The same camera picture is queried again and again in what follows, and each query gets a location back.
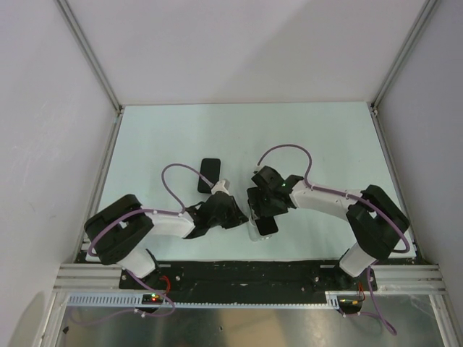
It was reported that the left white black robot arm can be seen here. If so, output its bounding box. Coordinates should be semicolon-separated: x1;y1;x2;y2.
84;192;248;288

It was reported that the right aluminium frame post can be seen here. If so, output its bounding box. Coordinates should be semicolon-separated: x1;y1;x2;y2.
370;0;441;116

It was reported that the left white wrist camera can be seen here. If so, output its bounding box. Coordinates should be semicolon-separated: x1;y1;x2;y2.
211;179;230;195

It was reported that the slotted cable duct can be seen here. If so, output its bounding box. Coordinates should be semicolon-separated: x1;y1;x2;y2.
67;292;360;309

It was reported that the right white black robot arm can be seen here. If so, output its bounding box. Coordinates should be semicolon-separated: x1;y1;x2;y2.
247;166;410;290

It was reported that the clear phone case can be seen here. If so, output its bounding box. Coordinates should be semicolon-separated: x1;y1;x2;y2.
248;203;278;241

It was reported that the aluminium frame post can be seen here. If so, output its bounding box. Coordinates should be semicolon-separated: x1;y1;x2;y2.
370;0;441;116
54;0;123;115

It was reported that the left aluminium frame post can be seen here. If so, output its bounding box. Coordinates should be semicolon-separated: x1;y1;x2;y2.
54;0;123;115

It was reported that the black smartphone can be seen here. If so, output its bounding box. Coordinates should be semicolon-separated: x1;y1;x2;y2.
197;158;221;194
255;217;279;237

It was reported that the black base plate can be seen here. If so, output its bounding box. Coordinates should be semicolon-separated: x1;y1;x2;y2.
119;260;378;302

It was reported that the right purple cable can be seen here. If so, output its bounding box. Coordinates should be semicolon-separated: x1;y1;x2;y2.
255;144;410;335

